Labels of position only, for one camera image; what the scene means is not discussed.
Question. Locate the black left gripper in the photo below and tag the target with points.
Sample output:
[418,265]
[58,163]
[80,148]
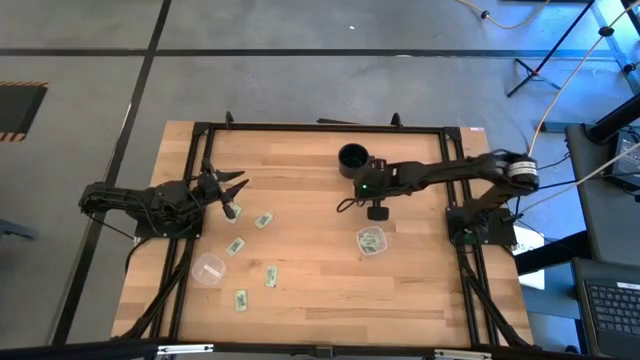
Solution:
[205,189]

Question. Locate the clear plastic container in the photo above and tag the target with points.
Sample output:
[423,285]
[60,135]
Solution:
[200,275]
[359,239]

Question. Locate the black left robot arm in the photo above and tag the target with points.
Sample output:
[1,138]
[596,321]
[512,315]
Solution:
[125,197]

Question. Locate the black table frame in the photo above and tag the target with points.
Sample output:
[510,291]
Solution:
[325,128]

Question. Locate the hazard-striped floor hatch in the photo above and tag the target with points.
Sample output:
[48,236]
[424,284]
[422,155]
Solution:
[20,107]

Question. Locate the grey chair base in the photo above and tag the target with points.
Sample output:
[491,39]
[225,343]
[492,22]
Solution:
[15,230]

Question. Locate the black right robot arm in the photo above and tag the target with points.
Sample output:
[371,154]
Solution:
[450,172]

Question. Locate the black cup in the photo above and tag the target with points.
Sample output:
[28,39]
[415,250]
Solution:
[353,160]

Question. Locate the black tripod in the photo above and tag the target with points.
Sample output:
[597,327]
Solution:
[550,49]

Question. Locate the black keyboard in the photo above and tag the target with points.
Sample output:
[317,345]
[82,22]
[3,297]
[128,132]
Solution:
[615,310]

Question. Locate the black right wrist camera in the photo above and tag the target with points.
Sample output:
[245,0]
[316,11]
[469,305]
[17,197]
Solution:
[364,184]

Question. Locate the white paper sheet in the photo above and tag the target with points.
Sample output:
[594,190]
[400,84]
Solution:
[530,240]

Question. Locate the black crossbar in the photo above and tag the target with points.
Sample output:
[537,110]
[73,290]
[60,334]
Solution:
[100,350]

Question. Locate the silver bracket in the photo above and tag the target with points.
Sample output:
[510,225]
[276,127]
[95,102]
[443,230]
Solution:
[185,349]
[462,354]

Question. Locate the black pole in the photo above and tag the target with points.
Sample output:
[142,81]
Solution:
[615,120]

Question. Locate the white sweetener packet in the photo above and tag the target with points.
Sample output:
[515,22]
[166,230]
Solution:
[212,270]

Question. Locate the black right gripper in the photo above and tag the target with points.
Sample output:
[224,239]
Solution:
[385,181]

